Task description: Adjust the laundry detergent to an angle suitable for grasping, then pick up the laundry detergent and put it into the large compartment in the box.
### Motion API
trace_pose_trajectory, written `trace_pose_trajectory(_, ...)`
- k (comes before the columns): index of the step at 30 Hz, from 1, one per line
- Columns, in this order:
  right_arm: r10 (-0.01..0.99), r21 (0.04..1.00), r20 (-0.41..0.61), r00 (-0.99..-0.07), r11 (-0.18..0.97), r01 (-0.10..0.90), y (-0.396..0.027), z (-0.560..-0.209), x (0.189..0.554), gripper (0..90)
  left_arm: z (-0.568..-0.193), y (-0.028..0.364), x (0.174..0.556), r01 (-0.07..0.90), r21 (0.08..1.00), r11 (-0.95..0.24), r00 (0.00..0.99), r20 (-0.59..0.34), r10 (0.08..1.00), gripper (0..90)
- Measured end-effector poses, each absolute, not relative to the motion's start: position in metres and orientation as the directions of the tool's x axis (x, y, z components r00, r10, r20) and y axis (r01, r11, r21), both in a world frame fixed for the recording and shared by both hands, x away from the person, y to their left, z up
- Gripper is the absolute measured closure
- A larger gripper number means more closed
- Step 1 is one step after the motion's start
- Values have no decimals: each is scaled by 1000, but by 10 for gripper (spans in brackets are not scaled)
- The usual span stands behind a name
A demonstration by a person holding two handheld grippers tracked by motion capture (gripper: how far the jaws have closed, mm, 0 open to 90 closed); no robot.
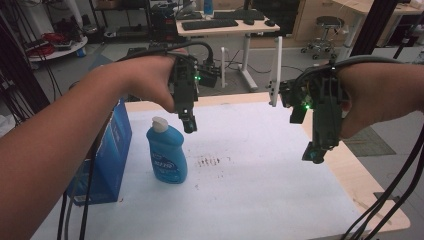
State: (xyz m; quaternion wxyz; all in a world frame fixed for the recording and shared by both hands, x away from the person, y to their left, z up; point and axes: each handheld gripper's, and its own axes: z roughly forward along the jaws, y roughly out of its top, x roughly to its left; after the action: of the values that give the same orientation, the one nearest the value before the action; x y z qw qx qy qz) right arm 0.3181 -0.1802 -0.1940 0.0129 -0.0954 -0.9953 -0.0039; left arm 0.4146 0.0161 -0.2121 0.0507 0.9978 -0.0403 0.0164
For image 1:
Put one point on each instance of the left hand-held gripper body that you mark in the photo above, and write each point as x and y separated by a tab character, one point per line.
184	86

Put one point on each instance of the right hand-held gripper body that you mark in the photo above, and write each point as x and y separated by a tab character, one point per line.
325	110

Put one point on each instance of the blue bottle with white cap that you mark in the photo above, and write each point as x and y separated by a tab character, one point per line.
166	153

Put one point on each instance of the person's left hand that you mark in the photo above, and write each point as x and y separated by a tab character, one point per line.
150	78

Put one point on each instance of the person's right hand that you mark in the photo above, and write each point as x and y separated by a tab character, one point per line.
370	93

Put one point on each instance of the black machine with red trim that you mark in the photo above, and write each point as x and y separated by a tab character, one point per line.
164	23

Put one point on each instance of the black keyboard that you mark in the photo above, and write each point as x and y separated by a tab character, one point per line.
238	14
209	24

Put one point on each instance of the white table mat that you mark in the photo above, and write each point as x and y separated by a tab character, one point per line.
250	186

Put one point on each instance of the white office desk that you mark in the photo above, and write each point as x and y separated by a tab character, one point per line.
230	30

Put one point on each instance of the blue cardboard box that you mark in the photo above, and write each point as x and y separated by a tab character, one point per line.
113	150

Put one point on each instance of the black rolling stool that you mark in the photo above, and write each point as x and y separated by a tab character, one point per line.
328	30

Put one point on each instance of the small blue bottle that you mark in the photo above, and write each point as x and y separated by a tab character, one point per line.
208	6

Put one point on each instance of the light wooden cabinet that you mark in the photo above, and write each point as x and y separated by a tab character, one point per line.
310	20

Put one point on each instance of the black computer mouse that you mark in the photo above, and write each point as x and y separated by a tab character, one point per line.
270	23
248	21

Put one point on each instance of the black shelf rack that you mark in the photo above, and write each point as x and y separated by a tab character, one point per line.
120	20

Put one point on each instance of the round white table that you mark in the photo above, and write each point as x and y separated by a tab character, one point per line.
66	50

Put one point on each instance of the black metal post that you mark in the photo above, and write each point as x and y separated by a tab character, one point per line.
376	26
16	66

